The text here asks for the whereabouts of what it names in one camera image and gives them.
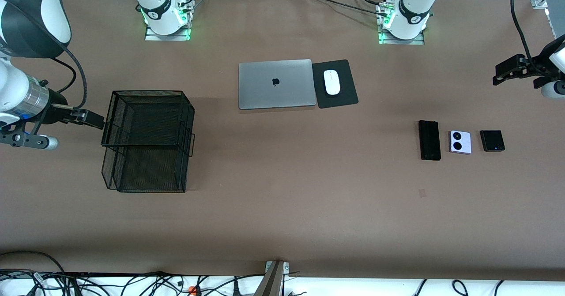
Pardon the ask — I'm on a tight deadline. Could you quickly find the black flip phone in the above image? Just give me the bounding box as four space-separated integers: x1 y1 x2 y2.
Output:
479 130 506 152

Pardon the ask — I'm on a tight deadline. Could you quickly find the long black slab phone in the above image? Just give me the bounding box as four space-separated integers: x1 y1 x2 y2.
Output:
418 120 441 161

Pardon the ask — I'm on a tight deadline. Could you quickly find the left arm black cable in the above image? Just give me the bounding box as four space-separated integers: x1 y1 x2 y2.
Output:
511 0 537 67

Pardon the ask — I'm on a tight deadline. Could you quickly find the silver closed laptop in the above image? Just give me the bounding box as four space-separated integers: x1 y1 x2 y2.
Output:
238 59 317 110

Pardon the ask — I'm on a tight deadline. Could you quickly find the black mouse pad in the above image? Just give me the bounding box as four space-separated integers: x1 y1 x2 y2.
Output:
312 59 359 109

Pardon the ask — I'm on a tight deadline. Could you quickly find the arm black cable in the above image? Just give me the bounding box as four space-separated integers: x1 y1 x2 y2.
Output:
0 0 89 110
511 0 537 67

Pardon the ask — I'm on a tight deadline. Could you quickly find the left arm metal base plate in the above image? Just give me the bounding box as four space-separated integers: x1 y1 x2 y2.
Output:
378 27 425 45

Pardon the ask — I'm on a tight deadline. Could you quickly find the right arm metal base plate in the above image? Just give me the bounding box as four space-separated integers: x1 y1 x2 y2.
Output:
145 22 191 41

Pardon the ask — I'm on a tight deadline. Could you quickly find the black wire mesh basket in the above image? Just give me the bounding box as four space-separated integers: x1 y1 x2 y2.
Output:
101 90 196 194

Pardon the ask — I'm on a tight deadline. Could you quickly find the lilac flip phone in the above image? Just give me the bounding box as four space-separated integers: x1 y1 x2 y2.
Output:
449 130 472 155

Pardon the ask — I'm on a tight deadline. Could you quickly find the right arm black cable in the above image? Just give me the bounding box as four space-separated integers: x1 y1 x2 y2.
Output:
0 0 89 110

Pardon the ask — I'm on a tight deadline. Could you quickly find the white computer mouse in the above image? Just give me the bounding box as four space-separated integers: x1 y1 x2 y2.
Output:
323 69 341 96

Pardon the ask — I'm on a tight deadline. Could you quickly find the aluminium profile post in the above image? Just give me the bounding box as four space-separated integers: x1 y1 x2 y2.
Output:
254 261 290 296

